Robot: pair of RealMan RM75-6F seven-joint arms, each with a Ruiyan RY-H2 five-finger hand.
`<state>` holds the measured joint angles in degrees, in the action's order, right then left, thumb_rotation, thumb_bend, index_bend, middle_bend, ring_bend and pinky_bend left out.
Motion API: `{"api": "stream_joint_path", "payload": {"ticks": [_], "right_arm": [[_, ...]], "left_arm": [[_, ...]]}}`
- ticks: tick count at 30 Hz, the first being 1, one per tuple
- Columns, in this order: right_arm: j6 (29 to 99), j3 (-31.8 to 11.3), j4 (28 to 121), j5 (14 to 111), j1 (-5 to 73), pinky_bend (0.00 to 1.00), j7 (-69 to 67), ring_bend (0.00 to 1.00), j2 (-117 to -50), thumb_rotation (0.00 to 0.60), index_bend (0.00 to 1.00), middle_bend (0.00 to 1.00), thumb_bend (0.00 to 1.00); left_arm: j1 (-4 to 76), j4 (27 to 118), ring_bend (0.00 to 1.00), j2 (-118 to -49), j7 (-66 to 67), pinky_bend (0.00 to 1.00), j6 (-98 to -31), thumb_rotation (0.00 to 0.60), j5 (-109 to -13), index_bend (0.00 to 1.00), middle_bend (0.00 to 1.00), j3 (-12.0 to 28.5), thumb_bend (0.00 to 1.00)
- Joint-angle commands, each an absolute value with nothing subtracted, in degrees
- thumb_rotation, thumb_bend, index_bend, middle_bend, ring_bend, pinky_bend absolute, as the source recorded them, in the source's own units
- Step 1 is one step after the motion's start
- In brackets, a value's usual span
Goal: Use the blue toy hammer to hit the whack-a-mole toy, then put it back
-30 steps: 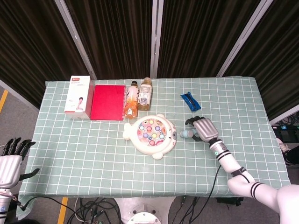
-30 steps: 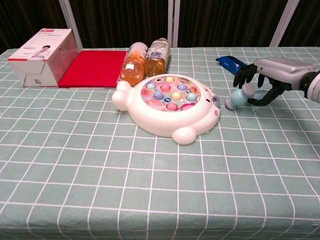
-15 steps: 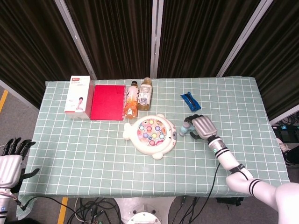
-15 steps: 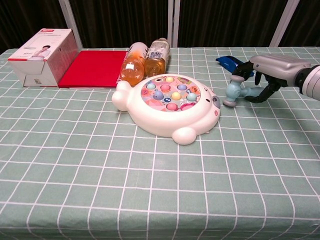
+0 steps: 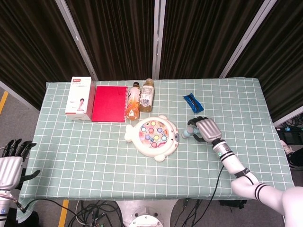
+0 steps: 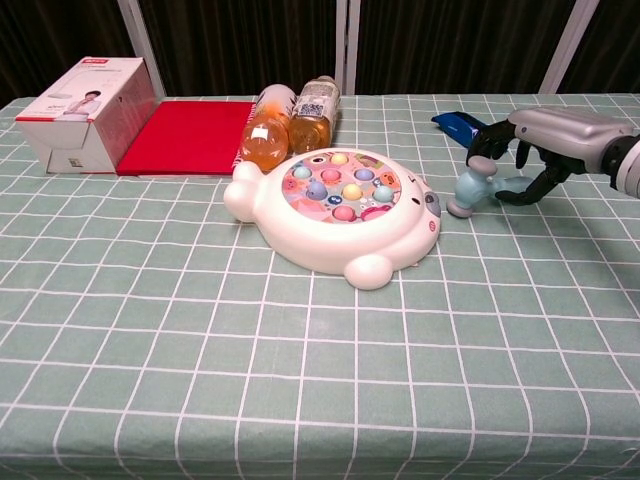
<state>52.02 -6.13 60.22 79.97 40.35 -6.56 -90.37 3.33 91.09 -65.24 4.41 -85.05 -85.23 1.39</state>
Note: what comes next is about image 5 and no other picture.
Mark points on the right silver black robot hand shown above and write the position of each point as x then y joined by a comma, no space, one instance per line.
208,128

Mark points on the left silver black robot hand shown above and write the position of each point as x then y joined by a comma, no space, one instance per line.
9,168

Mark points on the light blue toy hammer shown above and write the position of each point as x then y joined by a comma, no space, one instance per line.
187,133

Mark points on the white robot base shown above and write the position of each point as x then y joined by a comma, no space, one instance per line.
146,217

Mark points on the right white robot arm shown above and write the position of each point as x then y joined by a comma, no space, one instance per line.
248,186

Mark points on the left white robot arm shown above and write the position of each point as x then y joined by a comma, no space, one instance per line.
3,208

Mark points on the white whack-a-mole toy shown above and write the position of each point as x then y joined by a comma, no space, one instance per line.
154,151

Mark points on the blue snack packet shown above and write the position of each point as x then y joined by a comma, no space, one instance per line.
193,102

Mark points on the tea bottle with white label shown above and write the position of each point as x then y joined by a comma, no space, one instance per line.
146,94

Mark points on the orange drink bottle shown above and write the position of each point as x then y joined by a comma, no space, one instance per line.
133,111

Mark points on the black equipment with blue tags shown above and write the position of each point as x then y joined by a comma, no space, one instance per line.
290,134

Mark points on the green checked tablecloth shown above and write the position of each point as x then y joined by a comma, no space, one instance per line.
94,165

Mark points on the dark brown curtain panel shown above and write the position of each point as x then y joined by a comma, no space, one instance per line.
35,47
118,35
284,59
201,35

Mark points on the white and red product box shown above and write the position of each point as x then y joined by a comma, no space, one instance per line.
78,99

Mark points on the red spiral notebook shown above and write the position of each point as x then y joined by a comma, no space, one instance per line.
107,104

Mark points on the grey partition frame rail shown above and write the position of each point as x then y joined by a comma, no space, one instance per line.
288,119

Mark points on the grey partition frame post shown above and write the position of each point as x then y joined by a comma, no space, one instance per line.
246,37
159,35
75,37

